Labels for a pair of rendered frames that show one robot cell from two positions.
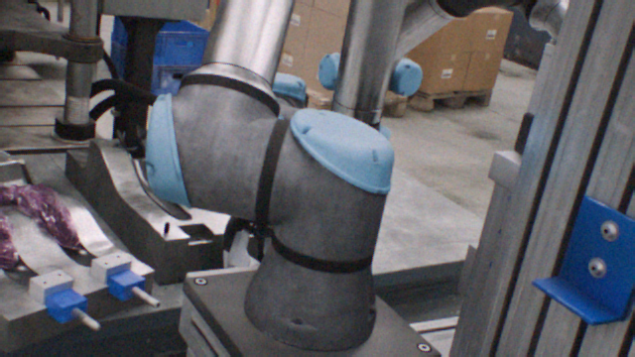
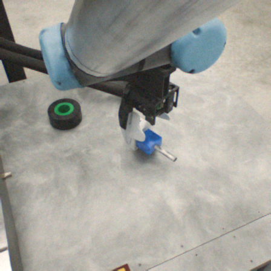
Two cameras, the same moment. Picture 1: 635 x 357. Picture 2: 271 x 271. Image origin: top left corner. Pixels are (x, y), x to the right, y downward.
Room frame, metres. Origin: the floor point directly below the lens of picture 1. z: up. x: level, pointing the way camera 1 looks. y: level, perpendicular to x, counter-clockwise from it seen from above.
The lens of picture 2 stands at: (1.32, -0.17, 1.35)
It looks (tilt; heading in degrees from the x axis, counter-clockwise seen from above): 47 degrees down; 13
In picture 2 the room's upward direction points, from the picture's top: straight up
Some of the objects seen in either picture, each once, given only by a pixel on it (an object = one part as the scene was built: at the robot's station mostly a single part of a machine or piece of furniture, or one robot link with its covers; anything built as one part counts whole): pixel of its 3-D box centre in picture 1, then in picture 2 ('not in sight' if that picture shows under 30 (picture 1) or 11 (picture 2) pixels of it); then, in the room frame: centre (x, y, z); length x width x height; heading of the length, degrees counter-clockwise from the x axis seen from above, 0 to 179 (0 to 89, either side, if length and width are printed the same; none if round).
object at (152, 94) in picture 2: not in sight; (149, 84); (1.79, -0.09, 0.99); 0.09 x 0.08 x 0.12; 60
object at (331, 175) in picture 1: (328, 179); not in sight; (0.83, -0.03, 1.20); 0.13 x 0.12 x 0.14; 85
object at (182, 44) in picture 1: (161, 37); not in sight; (5.27, 1.10, 0.32); 0.60 x 0.41 x 0.22; 43
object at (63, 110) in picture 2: not in sight; (65, 114); (1.84, 0.13, 0.82); 0.08 x 0.08 x 0.04
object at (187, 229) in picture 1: (194, 239); not in sight; (1.30, 0.17, 0.87); 0.05 x 0.05 x 0.04; 37
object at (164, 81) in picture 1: (157, 67); not in sight; (5.27, 1.10, 0.11); 0.61 x 0.43 x 0.22; 43
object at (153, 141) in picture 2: not in sight; (152, 144); (1.78, -0.10, 0.83); 0.13 x 0.05 x 0.05; 60
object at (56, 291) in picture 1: (70, 308); not in sight; (1.04, 0.30, 0.86); 0.13 x 0.05 x 0.05; 54
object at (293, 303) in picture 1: (317, 275); not in sight; (0.83, -0.03, 1.09); 0.15 x 0.15 x 0.10
